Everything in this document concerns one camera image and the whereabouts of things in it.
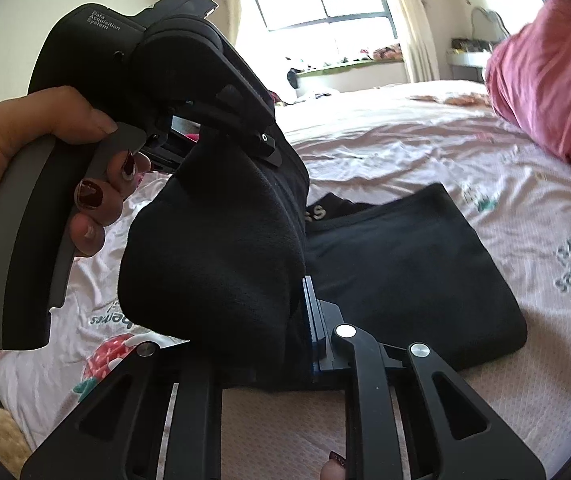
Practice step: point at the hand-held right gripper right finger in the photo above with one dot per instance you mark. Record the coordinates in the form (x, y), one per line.
(309, 330)

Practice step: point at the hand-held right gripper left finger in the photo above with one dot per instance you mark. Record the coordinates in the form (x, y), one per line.
(193, 410)

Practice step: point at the person's left hand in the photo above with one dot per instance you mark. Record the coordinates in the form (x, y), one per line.
(15, 120)

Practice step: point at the black shorts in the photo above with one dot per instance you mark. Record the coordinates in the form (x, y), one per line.
(405, 260)

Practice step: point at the white desk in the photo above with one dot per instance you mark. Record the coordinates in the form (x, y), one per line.
(468, 60)

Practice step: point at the person's right hand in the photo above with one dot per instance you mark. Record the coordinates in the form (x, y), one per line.
(333, 467)

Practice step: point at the pink printed bed sheet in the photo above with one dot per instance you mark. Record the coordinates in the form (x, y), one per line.
(415, 135)

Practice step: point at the cream curtain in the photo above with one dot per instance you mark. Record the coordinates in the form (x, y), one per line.
(230, 0)
(410, 25)

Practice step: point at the pink quilt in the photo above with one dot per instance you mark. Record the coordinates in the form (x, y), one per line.
(540, 85)

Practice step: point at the small black object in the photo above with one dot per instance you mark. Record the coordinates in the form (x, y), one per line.
(293, 77)

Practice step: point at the pink patterned cloth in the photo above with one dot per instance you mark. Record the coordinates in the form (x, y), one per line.
(388, 52)

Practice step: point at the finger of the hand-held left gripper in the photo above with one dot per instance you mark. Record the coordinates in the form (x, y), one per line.
(245, 105)
(165, 152)

